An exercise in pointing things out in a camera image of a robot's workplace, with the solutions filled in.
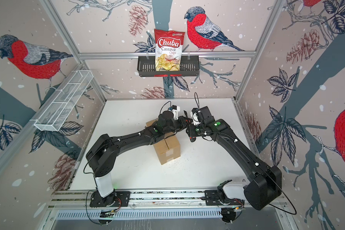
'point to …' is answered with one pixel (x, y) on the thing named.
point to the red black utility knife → (189, 125)
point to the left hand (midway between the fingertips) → (194, 121)
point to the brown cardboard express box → (168, 148)
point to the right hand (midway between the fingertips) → (187, 132)
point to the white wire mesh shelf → (54, 114)
